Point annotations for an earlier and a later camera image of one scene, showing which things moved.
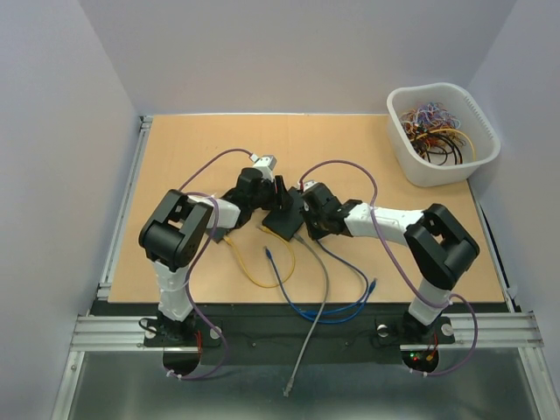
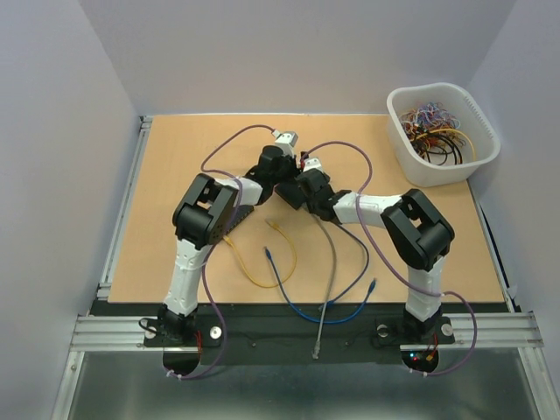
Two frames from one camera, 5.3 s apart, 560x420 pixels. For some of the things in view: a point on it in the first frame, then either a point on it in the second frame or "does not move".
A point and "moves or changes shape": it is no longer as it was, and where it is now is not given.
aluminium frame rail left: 103,288 does not move
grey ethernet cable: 321,259 -> 323,220
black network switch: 287,220 moves or changes shape
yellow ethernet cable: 288,244 -> 227,241
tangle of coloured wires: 432,131 does not move
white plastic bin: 457,100 does not move
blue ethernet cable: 321,322 does not move
